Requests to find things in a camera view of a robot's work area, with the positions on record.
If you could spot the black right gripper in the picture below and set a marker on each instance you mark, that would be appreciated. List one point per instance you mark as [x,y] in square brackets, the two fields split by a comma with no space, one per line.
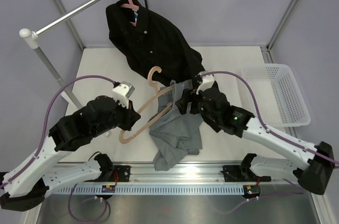
[194,97]

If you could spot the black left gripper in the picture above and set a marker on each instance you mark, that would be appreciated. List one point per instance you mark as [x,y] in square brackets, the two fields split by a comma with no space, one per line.
[130,114]

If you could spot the grey shirt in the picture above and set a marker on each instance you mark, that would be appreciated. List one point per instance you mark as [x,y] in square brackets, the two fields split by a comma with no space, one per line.
[175,135]

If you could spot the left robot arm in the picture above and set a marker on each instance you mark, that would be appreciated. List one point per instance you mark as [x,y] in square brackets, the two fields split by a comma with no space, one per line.
[30,183]

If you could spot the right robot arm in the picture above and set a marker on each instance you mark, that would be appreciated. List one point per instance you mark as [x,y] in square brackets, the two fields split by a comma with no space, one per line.
[308,164]

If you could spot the black shirt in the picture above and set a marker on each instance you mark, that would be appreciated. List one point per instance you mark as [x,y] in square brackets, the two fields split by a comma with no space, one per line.
[147,39]

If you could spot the white plastic basket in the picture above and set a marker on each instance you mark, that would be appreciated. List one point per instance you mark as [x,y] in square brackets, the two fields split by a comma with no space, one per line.
[278,96]

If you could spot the metal clothes rack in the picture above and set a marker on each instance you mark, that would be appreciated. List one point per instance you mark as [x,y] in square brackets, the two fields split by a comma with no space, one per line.
[63,45]

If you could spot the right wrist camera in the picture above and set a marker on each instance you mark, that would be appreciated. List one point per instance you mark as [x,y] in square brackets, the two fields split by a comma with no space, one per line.
[205,80]

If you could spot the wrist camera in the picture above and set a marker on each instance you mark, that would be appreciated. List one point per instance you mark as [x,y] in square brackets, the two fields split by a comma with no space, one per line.
[121,92]
[205,80]

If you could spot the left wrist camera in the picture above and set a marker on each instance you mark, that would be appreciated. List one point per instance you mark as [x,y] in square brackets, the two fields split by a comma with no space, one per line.
[121,92]

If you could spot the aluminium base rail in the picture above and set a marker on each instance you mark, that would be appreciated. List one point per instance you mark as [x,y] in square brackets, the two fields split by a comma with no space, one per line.
[182,173]

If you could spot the white slotted cable duct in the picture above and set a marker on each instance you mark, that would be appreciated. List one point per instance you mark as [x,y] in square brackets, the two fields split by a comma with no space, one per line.
[86,189]

